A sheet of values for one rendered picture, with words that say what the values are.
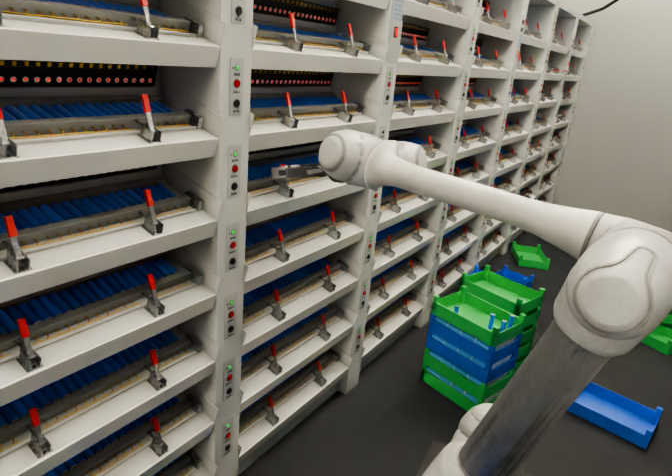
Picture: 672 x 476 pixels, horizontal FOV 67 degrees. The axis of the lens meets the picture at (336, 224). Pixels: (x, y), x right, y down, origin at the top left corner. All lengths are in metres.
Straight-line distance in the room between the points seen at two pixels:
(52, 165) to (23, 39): 0.20
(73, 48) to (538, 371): 0.93
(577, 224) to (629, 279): 0.26
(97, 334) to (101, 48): 0.55
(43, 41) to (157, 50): 0.21
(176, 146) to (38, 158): 0.27
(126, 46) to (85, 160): 0.21
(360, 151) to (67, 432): 0.82
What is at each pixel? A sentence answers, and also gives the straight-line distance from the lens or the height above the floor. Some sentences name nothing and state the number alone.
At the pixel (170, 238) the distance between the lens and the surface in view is 1.14.
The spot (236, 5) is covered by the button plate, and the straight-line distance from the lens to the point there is 1.18.
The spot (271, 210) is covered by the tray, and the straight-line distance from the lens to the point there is 1.36.
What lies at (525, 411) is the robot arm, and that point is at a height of 0.74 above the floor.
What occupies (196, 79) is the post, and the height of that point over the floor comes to 1.21.
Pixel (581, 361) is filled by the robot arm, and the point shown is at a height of 0.87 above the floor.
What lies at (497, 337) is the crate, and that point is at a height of 0.36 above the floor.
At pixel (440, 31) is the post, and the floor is 1.42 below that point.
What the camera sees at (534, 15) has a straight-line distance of 3.73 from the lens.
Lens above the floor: 1.29
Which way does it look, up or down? 19 degrees down
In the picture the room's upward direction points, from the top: 5 degrees clockwise
